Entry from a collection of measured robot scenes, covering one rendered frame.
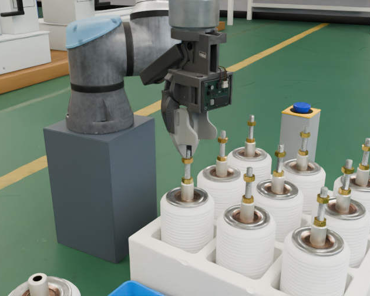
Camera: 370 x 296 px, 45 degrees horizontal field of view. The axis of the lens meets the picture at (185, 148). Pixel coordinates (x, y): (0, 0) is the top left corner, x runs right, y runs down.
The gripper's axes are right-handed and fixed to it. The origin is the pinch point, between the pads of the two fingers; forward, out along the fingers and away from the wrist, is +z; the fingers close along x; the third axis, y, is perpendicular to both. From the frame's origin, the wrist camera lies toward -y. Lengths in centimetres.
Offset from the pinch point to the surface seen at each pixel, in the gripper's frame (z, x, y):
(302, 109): 2.0, 39.1, -3.5
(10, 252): 34, -19, -41
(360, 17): 26, 451, -212
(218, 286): 18.2, -4.8, 13.6
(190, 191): 7.6, -0.2, 1.7
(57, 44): 22, 94, -243
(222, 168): 7.6, 10.7, -1.3
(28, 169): 34, 3, -83
